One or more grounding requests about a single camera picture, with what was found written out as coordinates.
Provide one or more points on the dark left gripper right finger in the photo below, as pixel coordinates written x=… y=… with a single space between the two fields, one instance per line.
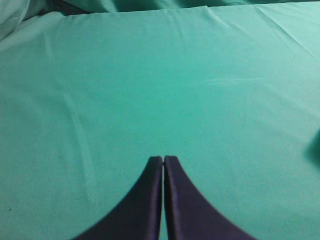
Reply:
x=189 y=216

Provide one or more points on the green backdrop cloth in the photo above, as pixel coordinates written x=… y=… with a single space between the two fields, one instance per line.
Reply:
x=14 y=12

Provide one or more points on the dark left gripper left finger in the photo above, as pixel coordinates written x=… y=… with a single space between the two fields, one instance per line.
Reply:
x=138 y=215

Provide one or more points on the green table cloth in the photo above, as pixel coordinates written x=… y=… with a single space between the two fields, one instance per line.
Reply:
x=232 y=91

